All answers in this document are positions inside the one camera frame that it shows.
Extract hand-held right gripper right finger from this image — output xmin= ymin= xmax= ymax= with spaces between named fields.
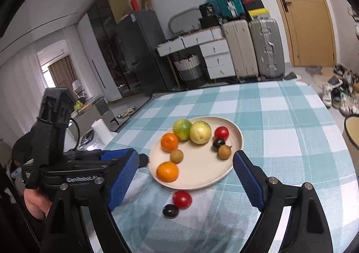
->
xmin=232 ymin=150 xmax=337 ymax=253

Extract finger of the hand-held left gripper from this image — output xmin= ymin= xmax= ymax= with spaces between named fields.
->
xmin=84 ymin=149 xmax=150 ymax=168

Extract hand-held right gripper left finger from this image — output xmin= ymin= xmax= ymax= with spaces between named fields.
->
xmin=39 ymin=148 xmax=140 ymax=253

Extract orange tangerine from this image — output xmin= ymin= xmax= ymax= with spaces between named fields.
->
xmin=156 ymin=161 xmax=179 ymax=182
xmin=161 ymin=133 xmax=179 ymax=153

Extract brown longan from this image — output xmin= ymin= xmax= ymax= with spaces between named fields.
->
xmin=170 ymin=149 xmax=184 ymax=164
xmin=218 ymin=144 xmax=232 ymax=160

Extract cream round plate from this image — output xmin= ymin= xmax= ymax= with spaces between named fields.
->
xmin=149 ymin=116 xmax=243 ymax=190

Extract green mandarin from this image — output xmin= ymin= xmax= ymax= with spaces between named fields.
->
xmin=173 ymin=119 xmax=193 ymax=141

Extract red cherry tomato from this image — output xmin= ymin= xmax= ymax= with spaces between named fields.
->
xmin=172 ymin=190 xmax=193 ymax=209
xmin=215 ymin=126 xmax=230 ymax=140

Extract yellow-green guava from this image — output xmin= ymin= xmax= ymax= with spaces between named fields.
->
xmin=190 ymin=121 xmax=211 ymax=145

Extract person's left forearm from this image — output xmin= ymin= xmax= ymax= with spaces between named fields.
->
xmin=0 ymin=163 xmax=48 ymax=253

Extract person's left hand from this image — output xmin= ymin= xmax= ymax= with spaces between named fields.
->
xmin=24 ymin=187 xmax=53 ymax=219

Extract white paper towel roll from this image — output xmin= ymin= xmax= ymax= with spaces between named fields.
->
xmin=92 ymin=119 xmax=114 ymax=144

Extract pair of slippers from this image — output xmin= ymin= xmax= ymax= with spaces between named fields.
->
xmin=119 ymin=107 xmax=136 ymax=119

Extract teal checked tablecloth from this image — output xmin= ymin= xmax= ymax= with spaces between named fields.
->
xmin=92 ymin=81 xmax=359 ymax=253

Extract brown curtain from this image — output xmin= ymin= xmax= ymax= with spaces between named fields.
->
xmin=49 ymin=55 xmax=77 ymax=91

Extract white wardrobe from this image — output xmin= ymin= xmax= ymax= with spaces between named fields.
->
xmin=78 ymin=13 xmax=122 ymax=102

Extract woven laundry basket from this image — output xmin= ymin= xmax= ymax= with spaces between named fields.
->
xmin=174 ymin=55 xmax=206 ymax=88

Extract black refrigerator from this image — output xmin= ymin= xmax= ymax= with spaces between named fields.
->
xmin=116 ymin=11 xmax=176 ymax=96

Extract dark glass cabinet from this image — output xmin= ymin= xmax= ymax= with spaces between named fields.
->
xmin=88 ymin=0 xmax=141 ymax=96

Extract cream round stool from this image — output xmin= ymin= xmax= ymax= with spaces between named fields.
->
xmin=344 ymin=114 xmax=359 ymax=150

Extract white drawer cabinet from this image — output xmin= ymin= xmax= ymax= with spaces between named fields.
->
xmin=156 ymin=27 xmax=236 ymax=80

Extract beige suitcase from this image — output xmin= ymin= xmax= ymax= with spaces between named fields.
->
xmin=221 ymin=19 xmax=259 ymax=81

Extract pile of shoes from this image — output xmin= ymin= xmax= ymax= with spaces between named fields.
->
xmin=322 ymin=64 xmax=359 ymax=116

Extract silver suitcase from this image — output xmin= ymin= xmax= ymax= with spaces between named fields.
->
xmin=248 ymin=17 xmax=285 ymax=80

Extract oval mirror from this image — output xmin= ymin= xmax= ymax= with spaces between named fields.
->
xmin=169 ymin=8 xmax=201 ymax=36

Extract large cardboard box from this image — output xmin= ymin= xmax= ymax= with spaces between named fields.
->
xmin=105 ymin=0 xmax=132 ymax=24

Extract black bag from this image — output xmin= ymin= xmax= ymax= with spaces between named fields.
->
xmin=199 ymin=3 xmax=222 ymax=29

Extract yellow box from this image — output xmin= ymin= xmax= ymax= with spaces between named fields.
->
xmin=247 ymin=9 xmax=270 ymax=19

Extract wooden door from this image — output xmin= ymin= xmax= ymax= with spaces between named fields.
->
xmin=258 ymin=0 xmax=337 ymax=67

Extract black cable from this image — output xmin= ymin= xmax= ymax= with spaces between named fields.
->
xmin=68 ymin=118 xmax=81 ymax=150

